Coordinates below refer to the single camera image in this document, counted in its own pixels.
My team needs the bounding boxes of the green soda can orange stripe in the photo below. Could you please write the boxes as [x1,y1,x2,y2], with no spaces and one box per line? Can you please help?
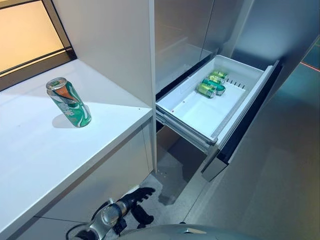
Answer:
[45,77,92,129]

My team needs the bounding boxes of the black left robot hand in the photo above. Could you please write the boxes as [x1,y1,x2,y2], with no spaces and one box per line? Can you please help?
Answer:
[124,186,157,229]

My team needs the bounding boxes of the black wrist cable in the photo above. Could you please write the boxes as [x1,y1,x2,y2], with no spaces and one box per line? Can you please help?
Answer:
[65,221,91,240]

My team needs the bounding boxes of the dark framed window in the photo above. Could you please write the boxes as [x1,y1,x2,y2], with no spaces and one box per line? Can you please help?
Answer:
[0,0,79,92]

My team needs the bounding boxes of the stainless lower fridge drawer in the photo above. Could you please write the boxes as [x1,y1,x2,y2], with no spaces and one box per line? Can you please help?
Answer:
[199,146,230,183]

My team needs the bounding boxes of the teal green soda can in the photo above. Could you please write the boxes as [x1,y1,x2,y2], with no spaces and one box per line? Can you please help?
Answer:
[201,78,227,96]

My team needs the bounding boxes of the white fridge drawer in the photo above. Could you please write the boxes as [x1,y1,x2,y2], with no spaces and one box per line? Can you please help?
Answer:
[155,54,285,166]

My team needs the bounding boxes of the stainless steel fridge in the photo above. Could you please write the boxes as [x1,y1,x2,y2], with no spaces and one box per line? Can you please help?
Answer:
[153,0,320,94]

